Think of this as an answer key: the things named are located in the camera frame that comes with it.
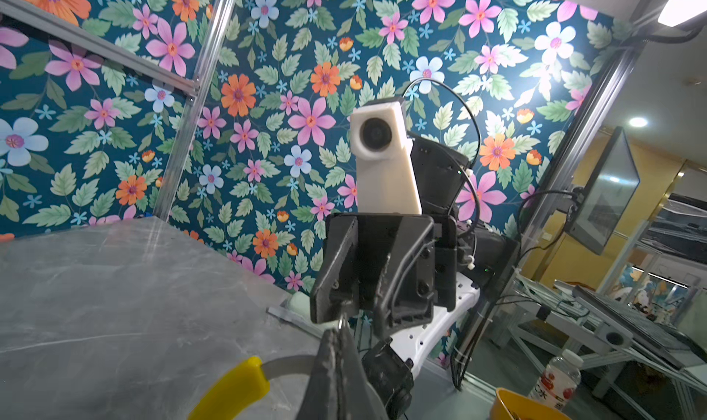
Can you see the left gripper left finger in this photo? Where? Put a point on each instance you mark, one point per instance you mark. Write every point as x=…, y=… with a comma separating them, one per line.
x=321, y=399

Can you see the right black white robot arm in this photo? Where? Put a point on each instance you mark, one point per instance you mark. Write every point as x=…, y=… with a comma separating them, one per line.
x=485, y=259

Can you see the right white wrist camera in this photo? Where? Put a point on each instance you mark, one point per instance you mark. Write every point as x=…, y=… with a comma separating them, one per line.
x=385, y=178

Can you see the ceiling light strip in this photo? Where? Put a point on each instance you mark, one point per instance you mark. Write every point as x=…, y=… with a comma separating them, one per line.
x=681, y=12

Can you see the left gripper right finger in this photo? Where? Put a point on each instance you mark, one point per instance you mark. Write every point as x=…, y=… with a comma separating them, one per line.
x=357, y=398

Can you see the grey yellow keyring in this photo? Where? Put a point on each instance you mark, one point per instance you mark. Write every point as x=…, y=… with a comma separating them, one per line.
x=247, y=384

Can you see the plastic drink bottle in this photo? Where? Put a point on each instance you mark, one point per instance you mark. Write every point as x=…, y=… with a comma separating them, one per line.
x=558, y=383

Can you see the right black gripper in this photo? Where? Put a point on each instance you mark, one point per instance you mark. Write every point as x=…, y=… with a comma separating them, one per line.
x=398, y=266

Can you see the yellow bowl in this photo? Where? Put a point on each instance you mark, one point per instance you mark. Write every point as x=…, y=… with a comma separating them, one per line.
x=510, y=405

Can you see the pale green sponge block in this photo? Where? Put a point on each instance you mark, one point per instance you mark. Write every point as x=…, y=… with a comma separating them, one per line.
x=295, y=308

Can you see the black monitor screen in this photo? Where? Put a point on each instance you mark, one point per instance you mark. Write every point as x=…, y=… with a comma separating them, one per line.
x=601, y=203

